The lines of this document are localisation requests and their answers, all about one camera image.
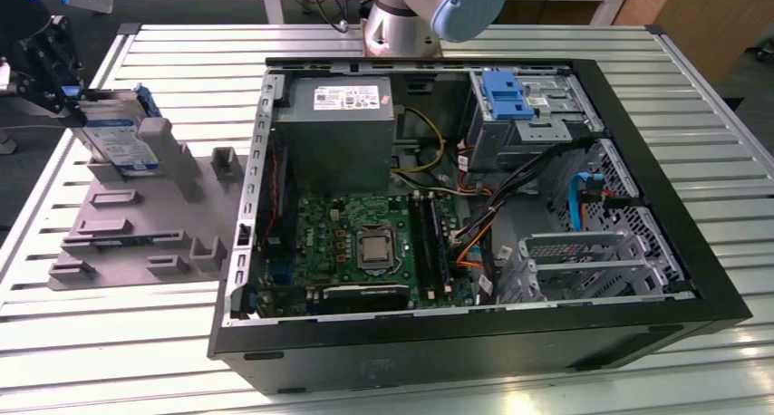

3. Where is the wooden cabinet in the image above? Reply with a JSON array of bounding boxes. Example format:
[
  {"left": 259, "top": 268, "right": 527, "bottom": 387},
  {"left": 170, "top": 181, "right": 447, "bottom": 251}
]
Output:
[{"left": 612, "top": 0, "right": 774, "bottom": 88}]

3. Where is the black RAM slot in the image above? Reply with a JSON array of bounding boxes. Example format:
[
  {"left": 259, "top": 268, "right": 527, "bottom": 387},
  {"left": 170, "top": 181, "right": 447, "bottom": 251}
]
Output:
[{"left": 407, "top": 190, "right": 435, "bottom": 301}]

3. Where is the grey power supply unit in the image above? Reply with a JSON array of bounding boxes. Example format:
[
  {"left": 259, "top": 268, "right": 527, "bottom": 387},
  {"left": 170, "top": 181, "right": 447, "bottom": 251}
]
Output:
[{"left": 275, "top": 72, "right": 397, "bottom": 194}]

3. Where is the blue drive latch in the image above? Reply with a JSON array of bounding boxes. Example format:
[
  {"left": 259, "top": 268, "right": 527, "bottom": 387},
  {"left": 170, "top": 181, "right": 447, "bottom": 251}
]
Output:
[{"left": 481, "top": 70, "right": 539, "bottom": 121}]

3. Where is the metal drive cage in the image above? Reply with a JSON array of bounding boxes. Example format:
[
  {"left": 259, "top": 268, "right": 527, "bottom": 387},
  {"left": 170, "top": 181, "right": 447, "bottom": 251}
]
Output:
[{"left": 468, "top": 68, "right": 605, "bottom": 171}]

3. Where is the green motherboard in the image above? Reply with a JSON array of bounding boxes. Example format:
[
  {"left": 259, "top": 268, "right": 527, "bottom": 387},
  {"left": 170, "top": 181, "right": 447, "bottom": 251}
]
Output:
[{"left": 289, "top": 192, "right": 479, "bottom": 314}]

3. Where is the black PC case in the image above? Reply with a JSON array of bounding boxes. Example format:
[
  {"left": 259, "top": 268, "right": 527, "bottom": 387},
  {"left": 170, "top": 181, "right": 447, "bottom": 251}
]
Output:
[{"left": 206, "top": 56, "right": 755, "bottom": 394}]

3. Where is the grey parts rack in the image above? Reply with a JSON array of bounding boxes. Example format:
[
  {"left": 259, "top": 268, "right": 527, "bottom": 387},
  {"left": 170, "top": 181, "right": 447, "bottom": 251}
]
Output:
[{"left": 45, "top": 118, "right": 249, "bottom": 294}]

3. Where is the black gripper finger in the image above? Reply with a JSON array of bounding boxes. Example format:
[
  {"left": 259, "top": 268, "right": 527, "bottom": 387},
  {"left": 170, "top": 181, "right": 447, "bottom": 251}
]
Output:
[
  {"left": 10, "top": 47, "right": 84, "bottom": 129},
  {"left": 38, "top": 15, "right": 84, "bottom": 89}
]

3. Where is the blue card latch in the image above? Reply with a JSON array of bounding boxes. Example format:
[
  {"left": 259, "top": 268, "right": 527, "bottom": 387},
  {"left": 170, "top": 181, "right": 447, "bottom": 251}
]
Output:
[{"left": 238, "top": 284, "right": 259, "bottom": 319}]

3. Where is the silver CPU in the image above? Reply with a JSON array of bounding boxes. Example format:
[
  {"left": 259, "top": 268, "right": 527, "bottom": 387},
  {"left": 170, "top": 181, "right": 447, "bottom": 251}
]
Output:
[{"left": 360, "top": 238, "right": 393, "bottom": 263}]

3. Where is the metal disk bay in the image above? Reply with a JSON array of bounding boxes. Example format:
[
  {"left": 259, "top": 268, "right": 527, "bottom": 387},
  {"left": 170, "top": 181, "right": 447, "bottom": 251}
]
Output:
[{"left": 495, "top": 231, "right": 694, "bottom": 305}]

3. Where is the black wire bundle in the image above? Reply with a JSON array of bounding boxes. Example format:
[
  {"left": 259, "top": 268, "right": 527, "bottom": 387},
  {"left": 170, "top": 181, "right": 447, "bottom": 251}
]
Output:
[{"left": 449, "top": 138, "right": 605, "bottom": 248}]

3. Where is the coloured disk power wire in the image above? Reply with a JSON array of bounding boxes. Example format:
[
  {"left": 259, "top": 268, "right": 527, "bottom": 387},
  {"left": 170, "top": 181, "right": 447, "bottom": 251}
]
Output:
[{"left": 576, "top": 179, "right": 615, "bottom": 208}]

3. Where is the hard disk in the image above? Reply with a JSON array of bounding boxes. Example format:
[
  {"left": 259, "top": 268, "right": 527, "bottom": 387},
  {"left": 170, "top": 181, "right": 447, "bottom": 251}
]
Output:
[{"left": 57, "top": 82, "right": 162, "bottom": 179}]

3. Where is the yellow black wire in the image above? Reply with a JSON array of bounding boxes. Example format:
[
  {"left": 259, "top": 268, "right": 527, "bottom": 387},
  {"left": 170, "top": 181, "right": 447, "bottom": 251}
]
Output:
[{"left": 389, "top": 106, "right": 447, "bottom": 180}]

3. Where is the black hanging cable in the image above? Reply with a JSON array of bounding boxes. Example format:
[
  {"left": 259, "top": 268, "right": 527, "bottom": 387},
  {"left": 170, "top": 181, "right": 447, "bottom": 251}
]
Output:
[{"left": 305, "top": 0, "right": 352, "bottom": 34}]

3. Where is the orange wire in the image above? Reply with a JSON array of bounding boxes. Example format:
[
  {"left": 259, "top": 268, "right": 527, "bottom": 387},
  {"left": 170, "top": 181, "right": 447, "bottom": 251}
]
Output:
[{"left": 456, "top": 240, "right": 488, "bottom": 271}]

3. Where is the white box with cable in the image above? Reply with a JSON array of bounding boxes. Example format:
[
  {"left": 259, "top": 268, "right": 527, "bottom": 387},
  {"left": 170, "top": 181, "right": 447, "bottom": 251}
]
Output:
[{"left": 0, "top": 123, "right": 68, "bottom": 156}]

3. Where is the blue data wire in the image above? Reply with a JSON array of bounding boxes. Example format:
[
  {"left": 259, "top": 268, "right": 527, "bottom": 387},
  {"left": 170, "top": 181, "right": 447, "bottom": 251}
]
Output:
[{"left": 565, "top": 172, "right": 605, "bottom": 233}]

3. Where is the black graphics card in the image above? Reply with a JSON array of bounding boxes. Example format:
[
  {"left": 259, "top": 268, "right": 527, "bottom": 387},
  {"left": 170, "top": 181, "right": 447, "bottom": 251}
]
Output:
[{"left": 304, "top": 282, "right": 412, "bottom": 315}]

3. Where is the CPU socket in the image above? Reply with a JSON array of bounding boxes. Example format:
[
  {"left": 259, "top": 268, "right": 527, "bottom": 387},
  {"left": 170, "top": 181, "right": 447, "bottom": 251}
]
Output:
[{"left": 352, "top": 223, "right": 405, "bottom": 275}]

